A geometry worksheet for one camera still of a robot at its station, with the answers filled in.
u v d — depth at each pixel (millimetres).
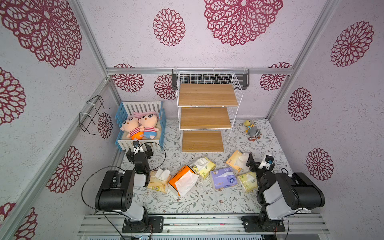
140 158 702
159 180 833
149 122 978
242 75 942
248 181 830
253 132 1058
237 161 903
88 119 753
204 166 876
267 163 725
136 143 763
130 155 796
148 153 868
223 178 840
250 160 838
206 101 720
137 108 1064
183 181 820
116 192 454
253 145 1060
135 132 996
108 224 745
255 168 790
